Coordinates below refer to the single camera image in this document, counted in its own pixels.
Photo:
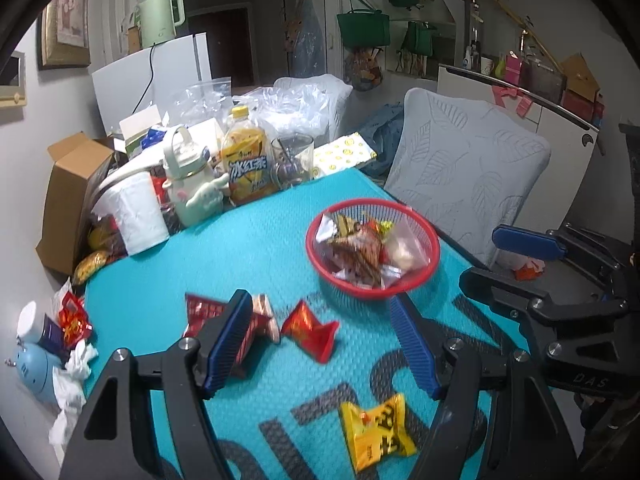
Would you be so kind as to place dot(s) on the white fridge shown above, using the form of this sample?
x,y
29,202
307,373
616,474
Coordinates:
x,y
165,75

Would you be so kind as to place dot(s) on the yellow black snack packet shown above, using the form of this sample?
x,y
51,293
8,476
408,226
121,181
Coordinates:
x,y
377,430

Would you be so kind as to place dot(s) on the pile of clear plastic bags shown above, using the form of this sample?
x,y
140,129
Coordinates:
x,y
295,105

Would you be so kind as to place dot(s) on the pink sausage snack packet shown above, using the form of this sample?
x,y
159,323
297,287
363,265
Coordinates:
x,y
265,317

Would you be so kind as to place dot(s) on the green electric kettle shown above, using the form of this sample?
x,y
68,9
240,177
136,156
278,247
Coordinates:
x,y
157,17

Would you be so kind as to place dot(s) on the intercom wall panel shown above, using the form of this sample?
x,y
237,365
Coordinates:
x,y
12,82

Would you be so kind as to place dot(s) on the light blue alarm clock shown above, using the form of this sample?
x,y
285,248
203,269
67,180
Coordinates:
x,y
35,370

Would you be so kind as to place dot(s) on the framed picture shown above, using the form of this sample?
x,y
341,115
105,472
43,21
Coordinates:
x,y
62,22

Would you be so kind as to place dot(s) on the large green tote bag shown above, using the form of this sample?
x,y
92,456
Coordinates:
x,y
362,27

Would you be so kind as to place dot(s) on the red plastic basket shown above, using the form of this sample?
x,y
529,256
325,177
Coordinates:
x,y
370,292

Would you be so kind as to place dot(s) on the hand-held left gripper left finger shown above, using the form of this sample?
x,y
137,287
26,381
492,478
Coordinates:
x,y
227,342

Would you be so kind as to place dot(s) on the teal bubble mat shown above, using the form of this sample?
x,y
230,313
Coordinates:
x,y
225,260

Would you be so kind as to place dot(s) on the glass mug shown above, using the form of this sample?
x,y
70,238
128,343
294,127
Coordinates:
x,y
292,160

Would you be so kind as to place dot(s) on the dark red snack packet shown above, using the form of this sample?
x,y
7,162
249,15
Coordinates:
x,y
200,312

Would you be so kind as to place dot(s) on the red foil snack packet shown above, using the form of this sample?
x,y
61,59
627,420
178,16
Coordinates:
x,y
72,320

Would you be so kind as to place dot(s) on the bamboo stick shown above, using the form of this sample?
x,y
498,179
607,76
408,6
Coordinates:
x,y
505,5

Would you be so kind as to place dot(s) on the clear zip bag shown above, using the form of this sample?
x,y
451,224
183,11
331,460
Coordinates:
x,y
202,97

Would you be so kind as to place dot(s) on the red ribbon bow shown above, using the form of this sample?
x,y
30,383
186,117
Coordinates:
x,y
510,97

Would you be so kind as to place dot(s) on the cardboard box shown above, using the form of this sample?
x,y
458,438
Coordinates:
x,y
67,200

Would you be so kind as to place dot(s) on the hanging mesh bag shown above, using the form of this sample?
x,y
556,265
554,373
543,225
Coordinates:
x,y
362,67

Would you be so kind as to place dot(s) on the white bottle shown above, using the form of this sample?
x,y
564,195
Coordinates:
x,y
32,320

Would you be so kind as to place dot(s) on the dark wooden door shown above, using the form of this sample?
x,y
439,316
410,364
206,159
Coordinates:
x,y
227,45

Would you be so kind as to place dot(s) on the small white red snack packet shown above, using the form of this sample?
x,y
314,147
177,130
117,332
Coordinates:
x,y
350,276

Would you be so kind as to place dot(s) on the red orange snack packet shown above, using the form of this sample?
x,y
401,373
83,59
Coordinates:
x,y
310,334

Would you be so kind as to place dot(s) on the iced tea bottle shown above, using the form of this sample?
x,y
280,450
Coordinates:
x,y
247,162

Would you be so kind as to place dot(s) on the grey leaf cushion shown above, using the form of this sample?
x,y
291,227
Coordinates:
x,y
465,175

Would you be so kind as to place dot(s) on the blue cloth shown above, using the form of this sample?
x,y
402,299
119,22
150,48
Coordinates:
x,y
385,130

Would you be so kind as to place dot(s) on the clear plastic bag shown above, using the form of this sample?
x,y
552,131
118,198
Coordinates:
x,y
407,247

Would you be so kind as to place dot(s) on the white black-print snack packet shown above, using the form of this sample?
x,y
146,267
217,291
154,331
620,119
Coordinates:
x,y
327,226

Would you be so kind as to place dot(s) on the white counter cabinet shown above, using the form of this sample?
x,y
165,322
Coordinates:
x,y
565,130

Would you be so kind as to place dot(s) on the crumpled white tissue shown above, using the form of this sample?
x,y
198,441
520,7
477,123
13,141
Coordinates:
x,y
70,390

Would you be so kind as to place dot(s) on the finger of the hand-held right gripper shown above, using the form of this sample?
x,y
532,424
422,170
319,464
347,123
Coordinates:
x,y
500,290
525,242

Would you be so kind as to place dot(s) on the yellow smiley paper packet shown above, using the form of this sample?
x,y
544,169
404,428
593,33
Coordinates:
x,y
345,152

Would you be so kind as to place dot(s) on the wrapped toilet paper roll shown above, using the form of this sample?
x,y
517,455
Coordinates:
x,y
137,215

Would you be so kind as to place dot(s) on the small white box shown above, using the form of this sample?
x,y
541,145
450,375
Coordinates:
x,y
140,127

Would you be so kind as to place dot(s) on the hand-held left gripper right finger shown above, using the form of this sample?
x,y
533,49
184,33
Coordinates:
x,y
415,352

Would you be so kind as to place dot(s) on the cream character water bottle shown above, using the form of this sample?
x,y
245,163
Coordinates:
x,y
192,190

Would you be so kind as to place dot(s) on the yellow snack bag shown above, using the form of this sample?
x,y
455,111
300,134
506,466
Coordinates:
x,y
90,264

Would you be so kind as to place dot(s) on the pink box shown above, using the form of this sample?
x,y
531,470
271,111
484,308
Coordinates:
x,y
514,67

